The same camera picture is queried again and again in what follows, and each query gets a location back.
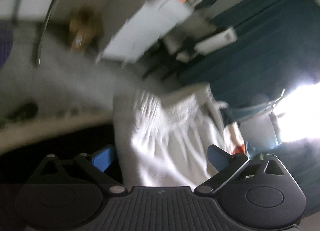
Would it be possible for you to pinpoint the garment steamer stand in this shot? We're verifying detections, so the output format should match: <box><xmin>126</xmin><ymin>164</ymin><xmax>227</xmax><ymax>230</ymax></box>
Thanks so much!
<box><xmin>237</xmin><ymin>88</ymin><xmax>287</xmax><ymax>124</ymax></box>

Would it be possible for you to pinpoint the white dresser with drawers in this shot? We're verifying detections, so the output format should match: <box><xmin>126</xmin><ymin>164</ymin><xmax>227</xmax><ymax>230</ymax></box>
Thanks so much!
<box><xmin>95</xmin><ymin>0</ymin><xmax>193</xmax><ymax>64</ymax></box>

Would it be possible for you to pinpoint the white and black chair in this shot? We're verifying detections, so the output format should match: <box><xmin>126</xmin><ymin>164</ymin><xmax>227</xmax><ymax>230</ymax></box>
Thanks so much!
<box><xmin>142</xmin><ymin>26</ymin><xmax>238</xmax><ymax>81</ymax></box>

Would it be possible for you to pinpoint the yellow cardboard box on floor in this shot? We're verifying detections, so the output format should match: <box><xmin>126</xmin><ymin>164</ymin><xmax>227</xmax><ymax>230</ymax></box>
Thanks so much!
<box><xmin>69</xmin><ymin>7</ymin><xmax>103</xmax><ymax>51</ymax></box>

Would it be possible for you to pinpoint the teal window curtain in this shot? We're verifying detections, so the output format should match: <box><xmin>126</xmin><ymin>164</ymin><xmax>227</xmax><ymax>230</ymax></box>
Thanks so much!
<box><xmin>179</xmin><ymin>0</ymin><xmax>319</xmax><ymax>108</ymax></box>

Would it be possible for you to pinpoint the white sweatshirt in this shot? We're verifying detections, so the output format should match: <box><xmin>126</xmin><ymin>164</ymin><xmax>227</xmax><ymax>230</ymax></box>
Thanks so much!
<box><xmin>112</xmin><ymin>82</ymin><xmax>249</xmax><ymax>188</ymax></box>

